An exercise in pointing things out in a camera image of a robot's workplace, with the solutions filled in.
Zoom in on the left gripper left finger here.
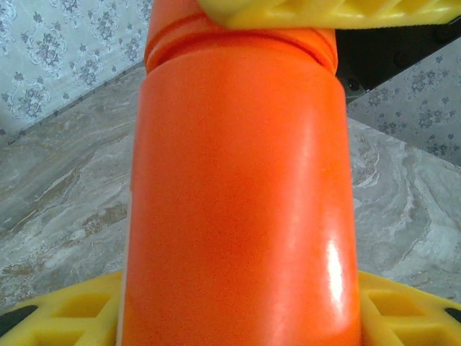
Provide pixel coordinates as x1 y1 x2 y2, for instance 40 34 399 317
0 272 125 346

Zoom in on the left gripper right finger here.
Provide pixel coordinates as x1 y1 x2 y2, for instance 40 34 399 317
356 270 461 346

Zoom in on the orange pill bottle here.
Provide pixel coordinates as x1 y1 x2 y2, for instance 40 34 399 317
117 21 363 346

